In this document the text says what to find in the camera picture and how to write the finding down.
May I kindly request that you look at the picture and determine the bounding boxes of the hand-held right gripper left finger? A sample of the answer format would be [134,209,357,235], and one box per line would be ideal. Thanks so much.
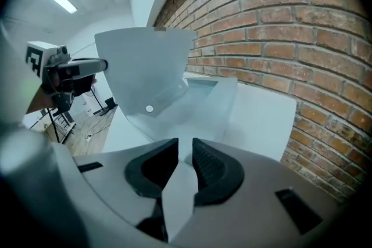
[71,137,180,243]

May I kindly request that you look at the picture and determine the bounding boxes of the black metal stand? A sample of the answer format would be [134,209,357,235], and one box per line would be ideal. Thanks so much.
[52,111,77,143]

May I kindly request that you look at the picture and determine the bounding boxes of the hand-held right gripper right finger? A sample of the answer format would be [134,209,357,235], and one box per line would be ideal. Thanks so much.
[170,137,344,248]

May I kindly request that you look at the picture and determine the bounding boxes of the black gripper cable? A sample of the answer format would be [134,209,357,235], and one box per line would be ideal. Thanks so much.
[47,108,61,143]

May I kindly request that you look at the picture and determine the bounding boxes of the black floor cable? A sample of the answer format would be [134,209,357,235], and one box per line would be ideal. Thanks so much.
[71,112,115,141]

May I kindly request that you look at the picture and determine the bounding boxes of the white sheet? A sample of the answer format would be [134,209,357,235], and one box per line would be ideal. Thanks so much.
[94,26,239,243]

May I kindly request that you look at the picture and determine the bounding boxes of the black tripod stand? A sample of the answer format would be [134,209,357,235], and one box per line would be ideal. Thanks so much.
[86,86,117,117]

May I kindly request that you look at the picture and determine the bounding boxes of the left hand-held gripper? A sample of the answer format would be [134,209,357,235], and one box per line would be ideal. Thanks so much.
[25,41,109,114]

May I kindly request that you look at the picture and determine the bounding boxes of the person's left hand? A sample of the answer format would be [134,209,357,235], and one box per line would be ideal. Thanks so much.
[47,69,62,93]

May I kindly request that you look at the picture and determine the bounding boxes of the person's left forearm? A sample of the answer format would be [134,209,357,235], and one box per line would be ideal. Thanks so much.
[25,86,56,114]

